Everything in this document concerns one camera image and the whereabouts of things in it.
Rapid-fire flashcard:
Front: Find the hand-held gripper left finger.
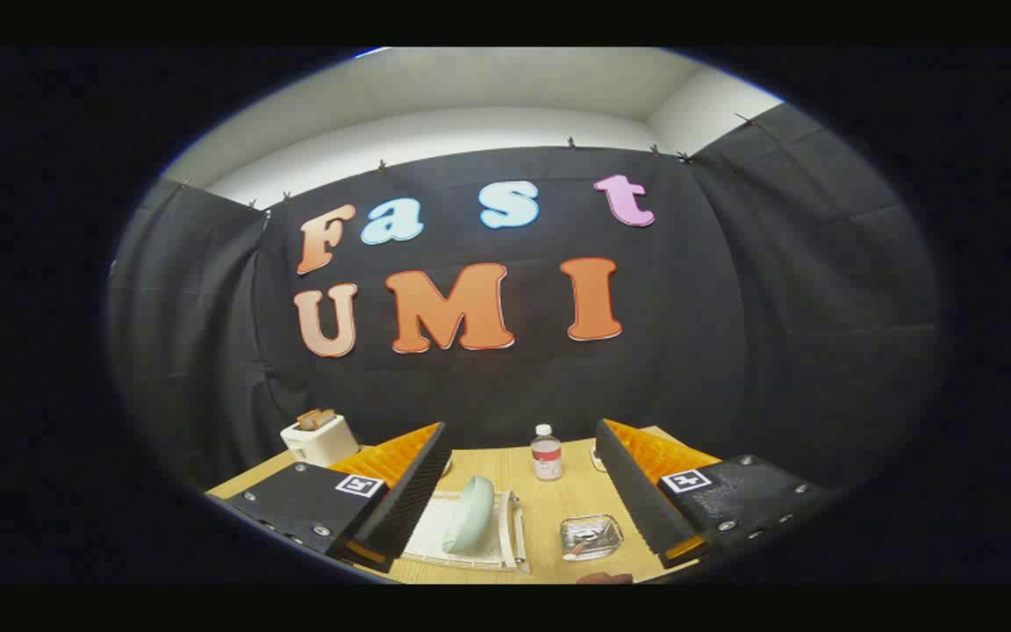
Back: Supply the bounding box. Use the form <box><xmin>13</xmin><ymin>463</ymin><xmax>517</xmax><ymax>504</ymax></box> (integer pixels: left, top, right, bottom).
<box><xmin>207</xmin><ymin>422</ymin><xmax>453</xmax><ymax>571</ymax></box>

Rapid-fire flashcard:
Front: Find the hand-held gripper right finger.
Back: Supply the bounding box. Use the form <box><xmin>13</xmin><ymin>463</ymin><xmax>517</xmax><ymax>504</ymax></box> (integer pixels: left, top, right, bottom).
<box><xmin>595</xmin><ymin>420</ymin><xmax>833</xmax><ymax>570</ymax></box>

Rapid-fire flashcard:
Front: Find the white wire dish rack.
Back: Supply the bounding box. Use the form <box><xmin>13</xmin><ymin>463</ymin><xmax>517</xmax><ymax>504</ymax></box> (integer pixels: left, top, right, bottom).
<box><xmin>400</xmin><ymin>490</ymin><xmax>531</xmax><ymax>575</ymax></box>

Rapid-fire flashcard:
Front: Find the metal wire basket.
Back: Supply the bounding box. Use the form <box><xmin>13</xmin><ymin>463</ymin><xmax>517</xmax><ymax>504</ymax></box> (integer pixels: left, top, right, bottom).
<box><xmin>559</xmin><ymin>514</ymin><xmax>625</xmax><ymax>562</ymax></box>

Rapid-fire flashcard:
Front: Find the metal spoon with red handle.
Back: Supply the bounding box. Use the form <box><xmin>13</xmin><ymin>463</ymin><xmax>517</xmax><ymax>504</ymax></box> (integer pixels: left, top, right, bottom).
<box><xmin>569</xmin><ymin>525</ymin><xmax>613</xmax><ymax>556</ymax></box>

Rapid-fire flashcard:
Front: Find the light green plate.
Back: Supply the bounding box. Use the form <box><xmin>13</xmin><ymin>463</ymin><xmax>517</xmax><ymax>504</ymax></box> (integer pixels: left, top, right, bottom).
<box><xmin>442</xmin><ymin>476</ymin><xmax>496</xmax><ymax>556</ymax></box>

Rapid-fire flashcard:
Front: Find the clear bottle with red label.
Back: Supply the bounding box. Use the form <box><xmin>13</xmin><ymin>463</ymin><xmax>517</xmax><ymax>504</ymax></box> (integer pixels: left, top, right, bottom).
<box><xmin>531</xmin><ymin>424</ymin><xmax>563</xmax><ymax>482</ymax></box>

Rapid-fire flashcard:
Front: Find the white toaster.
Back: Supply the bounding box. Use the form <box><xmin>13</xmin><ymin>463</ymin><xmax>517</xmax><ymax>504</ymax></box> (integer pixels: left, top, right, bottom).
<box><xmin>281</xmin><ymin>414</ymin><xmax>360</xmax><ymax>468</ymax></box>

